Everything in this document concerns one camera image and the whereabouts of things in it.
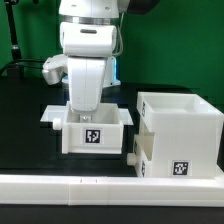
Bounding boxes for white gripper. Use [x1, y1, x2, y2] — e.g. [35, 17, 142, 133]
[67, 57, 106, 122]

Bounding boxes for white drawer tray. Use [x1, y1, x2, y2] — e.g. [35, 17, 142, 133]
[53, 103, 124, 154]
[127, 134, 154, 178]

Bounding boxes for white front drawer tray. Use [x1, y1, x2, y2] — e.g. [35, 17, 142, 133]
[127, 134, 154, 178]

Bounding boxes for white drawer cabinet box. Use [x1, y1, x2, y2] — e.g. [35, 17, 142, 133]
[137, 92, 224, 178]

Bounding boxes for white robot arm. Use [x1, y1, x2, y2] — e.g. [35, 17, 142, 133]
[42, 0, 160, 123]

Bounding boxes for white fiducial marker plate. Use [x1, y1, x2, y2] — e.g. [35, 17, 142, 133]
[40, 105, 133, 125]

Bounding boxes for white L-shaped border fence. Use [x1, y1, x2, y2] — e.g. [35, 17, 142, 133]
[0, 170, 224, 207]

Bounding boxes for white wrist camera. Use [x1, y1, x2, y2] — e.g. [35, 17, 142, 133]
[60, 22, 117, 57]

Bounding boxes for black camera stand pole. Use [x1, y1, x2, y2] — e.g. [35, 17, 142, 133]
[4, 0, 24, 79]

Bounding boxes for black base cables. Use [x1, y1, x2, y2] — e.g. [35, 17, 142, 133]
[0, 58, 46, 76]

